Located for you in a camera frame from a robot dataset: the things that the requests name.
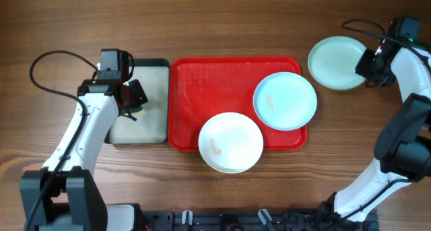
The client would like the green yellow sponge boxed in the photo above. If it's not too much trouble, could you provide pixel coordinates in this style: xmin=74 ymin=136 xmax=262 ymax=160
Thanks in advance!
xmin=130 ymin=106 xmax=145 ymax=119

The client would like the light green plate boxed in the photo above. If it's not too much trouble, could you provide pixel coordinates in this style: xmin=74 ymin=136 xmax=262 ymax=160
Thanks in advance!
xmin=308 ymin=36 xmax=366 ymax=90

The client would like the light blue plate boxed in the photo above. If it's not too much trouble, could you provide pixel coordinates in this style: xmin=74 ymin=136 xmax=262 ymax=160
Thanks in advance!
xmin=253 ymin=72 xmax=317 ymax=131

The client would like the white plate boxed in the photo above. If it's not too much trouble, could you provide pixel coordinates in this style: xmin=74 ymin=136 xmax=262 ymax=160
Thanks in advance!
xmin=198 ymin=112 xmax=263 ymax=174

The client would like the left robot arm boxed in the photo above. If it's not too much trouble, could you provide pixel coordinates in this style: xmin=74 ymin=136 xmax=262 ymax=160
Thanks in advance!
xmin=20 ymin=79 xmax=147 ymax=230

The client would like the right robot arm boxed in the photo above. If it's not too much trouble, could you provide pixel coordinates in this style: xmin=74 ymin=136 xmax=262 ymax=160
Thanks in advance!
xmin=316 ymin=48 xmax=430 ymax=230

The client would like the black water tray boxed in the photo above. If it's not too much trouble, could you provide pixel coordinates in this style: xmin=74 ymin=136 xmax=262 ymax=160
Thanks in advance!
xmin=104 ymin=59 xmax=170 ymax=145

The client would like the red plastic tray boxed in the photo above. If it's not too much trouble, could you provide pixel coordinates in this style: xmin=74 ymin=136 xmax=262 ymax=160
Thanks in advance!
xmin=168 ymin=56 xmax=307 ymax=152

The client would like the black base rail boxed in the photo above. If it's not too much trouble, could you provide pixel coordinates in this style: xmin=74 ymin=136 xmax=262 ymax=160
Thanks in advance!
xmin=136 ymin=209 xmax=380 ymax=231

